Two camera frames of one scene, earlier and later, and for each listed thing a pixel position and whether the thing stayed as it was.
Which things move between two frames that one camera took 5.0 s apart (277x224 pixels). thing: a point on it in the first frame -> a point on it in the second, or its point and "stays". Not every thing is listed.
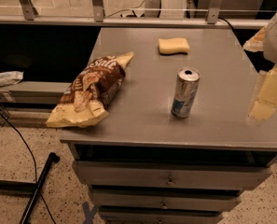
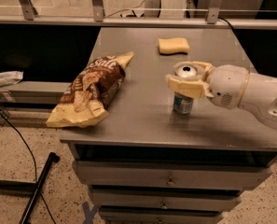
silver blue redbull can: (186, 88) stays
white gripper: (276, 41) -> (228, 85)
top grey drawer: (170, 176) stays
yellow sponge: (173, 46) stays
